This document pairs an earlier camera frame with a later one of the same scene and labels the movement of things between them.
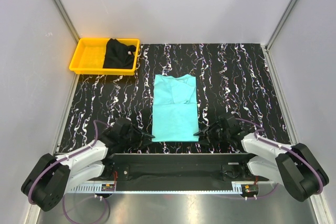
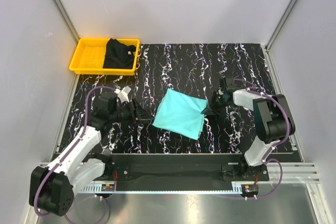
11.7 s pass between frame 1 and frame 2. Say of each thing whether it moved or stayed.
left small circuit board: stayed
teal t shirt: moved
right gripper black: moved
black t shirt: stayed
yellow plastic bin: stayed
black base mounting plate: stayed
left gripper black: moved
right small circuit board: stayed
